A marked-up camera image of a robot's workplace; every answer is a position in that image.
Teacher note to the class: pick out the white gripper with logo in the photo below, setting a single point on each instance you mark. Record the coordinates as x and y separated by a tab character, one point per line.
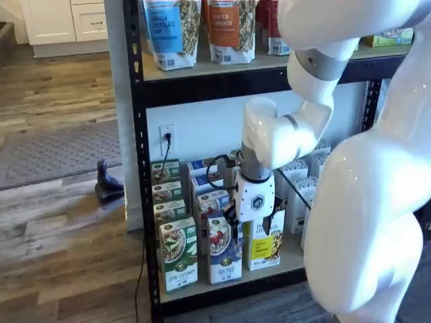
256	198

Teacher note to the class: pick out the blue and white oatmeal box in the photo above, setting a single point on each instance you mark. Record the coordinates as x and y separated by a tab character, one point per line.
224	252
205	184
202	167
210	202

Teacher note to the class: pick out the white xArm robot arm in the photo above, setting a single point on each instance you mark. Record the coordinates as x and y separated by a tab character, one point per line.
370	202

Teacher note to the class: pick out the yellow Purely Elizabeth box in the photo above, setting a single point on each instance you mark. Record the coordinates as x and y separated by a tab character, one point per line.
262	245

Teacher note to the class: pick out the white patterned tea box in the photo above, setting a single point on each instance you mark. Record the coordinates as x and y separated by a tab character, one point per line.
320	163
299	215
294	168
303	185
324	145

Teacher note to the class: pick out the green and white oatmeal box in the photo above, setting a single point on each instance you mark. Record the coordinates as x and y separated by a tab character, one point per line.
168	210
165	192
178	255
165	171

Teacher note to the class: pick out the black metal shelf rack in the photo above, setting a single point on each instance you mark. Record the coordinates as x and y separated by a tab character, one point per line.
215	91

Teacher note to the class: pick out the green Bobo's apple pie box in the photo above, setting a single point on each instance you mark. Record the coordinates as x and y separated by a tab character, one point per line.
387	38

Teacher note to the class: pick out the orange pumpkin cinnamon granola bag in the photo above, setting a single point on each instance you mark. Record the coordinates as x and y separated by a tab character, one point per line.
229	33

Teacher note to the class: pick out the red Purely Elizabeth granola bag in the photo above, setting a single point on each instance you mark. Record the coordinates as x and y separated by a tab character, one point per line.
269	27

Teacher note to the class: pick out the blue vanilla chocolate granola bag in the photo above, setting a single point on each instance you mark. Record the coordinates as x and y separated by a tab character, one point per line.
168	33

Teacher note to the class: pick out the grey floor rug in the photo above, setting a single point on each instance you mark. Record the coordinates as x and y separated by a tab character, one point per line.
50	154

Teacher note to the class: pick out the white kitchen cabinet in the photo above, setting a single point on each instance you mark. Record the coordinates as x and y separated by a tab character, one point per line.
50	20

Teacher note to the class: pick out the white wall outlet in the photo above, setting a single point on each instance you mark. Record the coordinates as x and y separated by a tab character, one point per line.
163	129

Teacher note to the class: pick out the dark grey wooden frame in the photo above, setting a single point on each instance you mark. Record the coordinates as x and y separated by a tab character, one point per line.
6	43

